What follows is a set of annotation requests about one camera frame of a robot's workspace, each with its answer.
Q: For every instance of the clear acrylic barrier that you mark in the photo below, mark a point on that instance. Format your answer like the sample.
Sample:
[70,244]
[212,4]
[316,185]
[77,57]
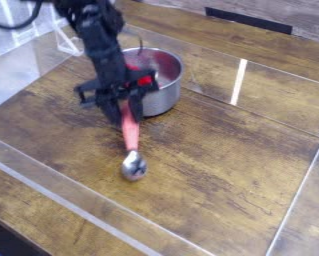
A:
[130,227]
[276,94]

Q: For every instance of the red object in pot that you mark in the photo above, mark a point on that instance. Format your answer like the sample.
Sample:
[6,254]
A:
[140,75]

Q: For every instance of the clear acrylic barrier front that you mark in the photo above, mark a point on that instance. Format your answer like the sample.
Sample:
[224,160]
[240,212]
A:
[130,227]

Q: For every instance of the clear acrylic barrier back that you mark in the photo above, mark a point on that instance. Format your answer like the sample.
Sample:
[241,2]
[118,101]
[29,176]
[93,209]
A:
[276,94]

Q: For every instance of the pink handled metal spoon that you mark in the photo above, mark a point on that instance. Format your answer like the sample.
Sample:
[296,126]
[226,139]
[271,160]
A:
[134,166]

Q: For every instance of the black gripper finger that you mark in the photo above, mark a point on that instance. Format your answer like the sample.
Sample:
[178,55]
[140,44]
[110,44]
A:
[137,107]
[112,111]

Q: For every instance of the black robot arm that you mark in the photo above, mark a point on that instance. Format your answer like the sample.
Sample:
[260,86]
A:
[98,22]

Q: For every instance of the small silver metal pot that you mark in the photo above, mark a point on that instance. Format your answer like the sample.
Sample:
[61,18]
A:
[169,66]

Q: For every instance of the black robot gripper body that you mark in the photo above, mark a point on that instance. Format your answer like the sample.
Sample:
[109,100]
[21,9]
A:
[112,85]

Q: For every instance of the black strip on table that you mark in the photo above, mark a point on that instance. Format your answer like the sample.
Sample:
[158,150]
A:
[248,20]

